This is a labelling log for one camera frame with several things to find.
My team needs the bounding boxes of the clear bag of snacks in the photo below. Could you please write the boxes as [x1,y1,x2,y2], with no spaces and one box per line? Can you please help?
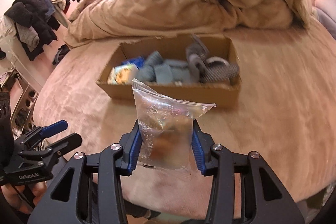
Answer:
[131,79,216,171]

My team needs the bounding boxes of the dark clothing on floor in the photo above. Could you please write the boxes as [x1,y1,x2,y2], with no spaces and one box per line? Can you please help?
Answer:
[52,44,70,65]

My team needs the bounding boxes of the clothes on rack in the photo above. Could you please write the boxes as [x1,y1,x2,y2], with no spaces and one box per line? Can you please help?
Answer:
[4,0,80,61]

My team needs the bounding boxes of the purple pillow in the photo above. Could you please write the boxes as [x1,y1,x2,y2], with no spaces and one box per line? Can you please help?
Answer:
[315,7,336,39]

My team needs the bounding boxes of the dark grey dotted socks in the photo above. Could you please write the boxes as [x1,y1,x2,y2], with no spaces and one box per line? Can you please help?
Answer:
[186,34,240,84]

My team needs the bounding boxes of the left hand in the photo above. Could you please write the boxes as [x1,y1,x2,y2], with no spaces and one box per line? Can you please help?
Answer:
[1,181,47,214]

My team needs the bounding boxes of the tan fleece blanket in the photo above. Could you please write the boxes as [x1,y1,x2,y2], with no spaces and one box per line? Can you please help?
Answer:
[64,0,312,48]

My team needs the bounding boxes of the yellow cartoon tissue pack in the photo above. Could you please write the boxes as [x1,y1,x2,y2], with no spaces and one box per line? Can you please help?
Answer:
[107,64,138,85]

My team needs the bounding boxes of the teal knitted socks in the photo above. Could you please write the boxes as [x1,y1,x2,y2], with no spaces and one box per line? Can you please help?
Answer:
[135,51,199,85]

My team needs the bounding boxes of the brown cardboard box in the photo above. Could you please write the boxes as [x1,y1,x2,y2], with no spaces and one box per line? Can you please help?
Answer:
[96,35,241,109]

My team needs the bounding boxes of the blue tissue pack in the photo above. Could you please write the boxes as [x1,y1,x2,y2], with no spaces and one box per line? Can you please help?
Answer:
[121,56,145,69]

